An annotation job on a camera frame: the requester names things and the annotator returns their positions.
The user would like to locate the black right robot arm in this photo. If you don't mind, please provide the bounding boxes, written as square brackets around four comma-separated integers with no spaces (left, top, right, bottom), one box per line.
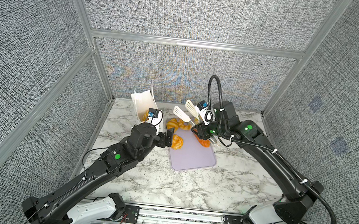
[192,100,324,224]

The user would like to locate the striped bread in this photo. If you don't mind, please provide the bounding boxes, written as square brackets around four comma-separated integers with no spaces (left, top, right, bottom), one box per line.
[142,110,149,122]

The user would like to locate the aluminium cage frame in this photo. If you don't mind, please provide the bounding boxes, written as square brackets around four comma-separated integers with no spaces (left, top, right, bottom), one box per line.
[0,0,356,224]

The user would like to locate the steel tongs white tips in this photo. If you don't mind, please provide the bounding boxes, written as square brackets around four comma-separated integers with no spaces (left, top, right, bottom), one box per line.
[169,97,222,145]

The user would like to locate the round orange knotted bun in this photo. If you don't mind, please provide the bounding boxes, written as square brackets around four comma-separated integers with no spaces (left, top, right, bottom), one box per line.
[171,134,184,150]

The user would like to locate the lilac plastic tray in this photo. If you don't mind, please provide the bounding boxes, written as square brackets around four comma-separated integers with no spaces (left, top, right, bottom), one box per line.
[169,129,217,171]

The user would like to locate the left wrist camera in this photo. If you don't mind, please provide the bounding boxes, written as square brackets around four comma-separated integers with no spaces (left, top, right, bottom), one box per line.
[145,108,163,134]

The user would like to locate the white paper bag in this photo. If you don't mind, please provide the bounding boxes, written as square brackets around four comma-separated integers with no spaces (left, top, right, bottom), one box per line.
[131,87,164,133]

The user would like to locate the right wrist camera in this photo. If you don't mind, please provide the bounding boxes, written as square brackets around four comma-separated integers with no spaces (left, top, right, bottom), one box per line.
[195,100,215,125]

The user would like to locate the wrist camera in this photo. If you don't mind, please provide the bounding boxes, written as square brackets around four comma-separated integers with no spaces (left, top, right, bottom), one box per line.
[195,100,215,125]
[145,108,163,134]

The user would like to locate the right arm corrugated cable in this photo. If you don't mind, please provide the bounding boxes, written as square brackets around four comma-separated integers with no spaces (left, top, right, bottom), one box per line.
[193,74,351,224]

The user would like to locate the red-brown glazed croissant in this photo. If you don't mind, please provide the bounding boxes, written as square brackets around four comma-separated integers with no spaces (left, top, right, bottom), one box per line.
[196,136,211,148]

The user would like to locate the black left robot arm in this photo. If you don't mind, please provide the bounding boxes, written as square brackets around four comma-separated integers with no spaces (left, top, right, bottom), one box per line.
[22,123,174,224]

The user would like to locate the striped croissant top left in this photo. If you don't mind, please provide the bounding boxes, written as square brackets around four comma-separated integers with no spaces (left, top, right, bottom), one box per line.
[166,118,180,132]

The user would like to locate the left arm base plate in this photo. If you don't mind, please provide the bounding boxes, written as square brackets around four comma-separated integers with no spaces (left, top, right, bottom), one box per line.
[101,205,141,224]

